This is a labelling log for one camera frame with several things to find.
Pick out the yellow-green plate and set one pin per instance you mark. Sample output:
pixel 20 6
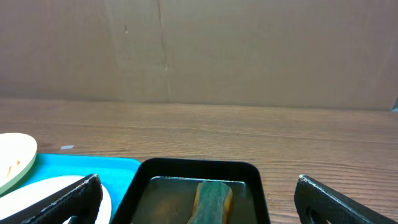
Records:
pixel 18 153

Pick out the blue serving tray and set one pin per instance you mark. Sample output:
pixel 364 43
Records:
pixel 114 173

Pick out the brown cardboard backdrop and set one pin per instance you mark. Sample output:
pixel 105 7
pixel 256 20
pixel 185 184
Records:
pixel 306 54

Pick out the green yellow sponge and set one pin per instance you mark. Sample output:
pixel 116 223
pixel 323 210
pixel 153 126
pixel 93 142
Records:
pixel 212 203

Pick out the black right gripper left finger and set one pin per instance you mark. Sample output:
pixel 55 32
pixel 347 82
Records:
pixel 77 203

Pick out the black water tray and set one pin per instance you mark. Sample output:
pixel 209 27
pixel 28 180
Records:
pixel 194 191

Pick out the white plate with sauce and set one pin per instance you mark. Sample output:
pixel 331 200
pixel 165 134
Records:
pixel 28 195

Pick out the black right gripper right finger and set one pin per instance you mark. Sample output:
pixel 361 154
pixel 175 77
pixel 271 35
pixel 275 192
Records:
pixel 318 203

